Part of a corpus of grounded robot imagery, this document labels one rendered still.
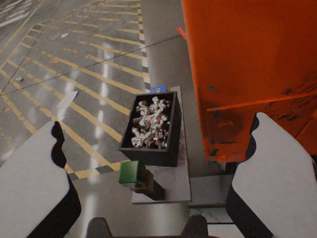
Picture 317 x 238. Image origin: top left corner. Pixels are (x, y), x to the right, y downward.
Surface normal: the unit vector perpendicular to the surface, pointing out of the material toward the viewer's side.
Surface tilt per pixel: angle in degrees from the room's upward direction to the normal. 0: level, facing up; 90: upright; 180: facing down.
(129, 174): 0
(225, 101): 90
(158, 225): 0
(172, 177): 0
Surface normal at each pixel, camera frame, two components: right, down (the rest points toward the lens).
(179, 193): -0.27, -0.56
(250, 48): -0.01, 0.81
